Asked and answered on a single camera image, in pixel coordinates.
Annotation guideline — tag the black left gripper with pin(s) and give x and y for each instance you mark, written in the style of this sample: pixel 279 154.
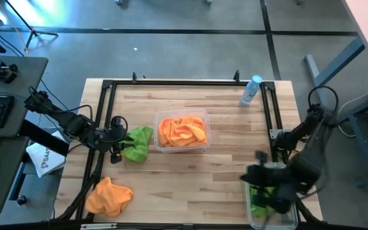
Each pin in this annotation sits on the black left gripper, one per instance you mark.
pixel 117 139

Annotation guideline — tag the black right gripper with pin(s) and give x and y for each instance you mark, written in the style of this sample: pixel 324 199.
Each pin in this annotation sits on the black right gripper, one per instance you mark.
pixel 273 182

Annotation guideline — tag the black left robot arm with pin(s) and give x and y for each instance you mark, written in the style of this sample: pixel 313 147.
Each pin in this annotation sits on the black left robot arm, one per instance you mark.
pixel 75 126

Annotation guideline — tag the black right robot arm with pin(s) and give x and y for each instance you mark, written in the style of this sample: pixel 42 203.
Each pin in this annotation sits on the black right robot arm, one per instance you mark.
pixel 308 166

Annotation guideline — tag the silver mounting plate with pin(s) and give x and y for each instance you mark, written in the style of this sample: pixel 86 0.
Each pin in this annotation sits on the silver mounting plate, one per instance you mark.
pixel 276 133

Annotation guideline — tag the clear labelled plastic bin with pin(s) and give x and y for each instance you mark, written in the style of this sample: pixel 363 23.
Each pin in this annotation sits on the clear labelled plastic bin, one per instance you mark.
pixel 182 150

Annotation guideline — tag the dark table clamp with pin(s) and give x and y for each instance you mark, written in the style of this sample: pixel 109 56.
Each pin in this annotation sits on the dark table clamp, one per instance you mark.
pixel 134 77
pixel 236 75

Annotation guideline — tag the white printed bag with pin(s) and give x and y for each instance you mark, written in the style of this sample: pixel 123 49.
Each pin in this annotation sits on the white printed bag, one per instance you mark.
pixel 48 163

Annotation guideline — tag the blue air freshener bottle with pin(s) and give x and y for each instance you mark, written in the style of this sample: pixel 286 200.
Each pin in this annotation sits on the blue air freshener bottle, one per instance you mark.
pixel 250 91

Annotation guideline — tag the grey side desk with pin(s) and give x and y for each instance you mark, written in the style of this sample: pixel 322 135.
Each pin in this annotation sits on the grey side desk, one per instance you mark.
pixel 27 80

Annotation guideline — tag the black round knob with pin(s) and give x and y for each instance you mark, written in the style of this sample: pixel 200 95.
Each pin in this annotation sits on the black round knob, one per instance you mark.
pixel 21 199

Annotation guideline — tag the black tripod stand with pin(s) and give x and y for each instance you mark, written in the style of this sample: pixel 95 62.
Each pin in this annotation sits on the black tripod stand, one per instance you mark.
pixel 34 32

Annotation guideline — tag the black aluminium table frame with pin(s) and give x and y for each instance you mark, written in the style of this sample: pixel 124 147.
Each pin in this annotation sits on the black aluminium table frame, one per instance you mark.
pixel 187 82

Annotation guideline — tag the silver flat bracket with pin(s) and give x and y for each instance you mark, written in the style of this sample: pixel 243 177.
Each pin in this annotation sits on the silver flat bracket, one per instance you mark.
pixel 98 226

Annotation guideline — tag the black desk clamp mount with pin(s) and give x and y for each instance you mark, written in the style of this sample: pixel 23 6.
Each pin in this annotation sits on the black desk clamp mount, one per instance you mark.
pixel 5 75

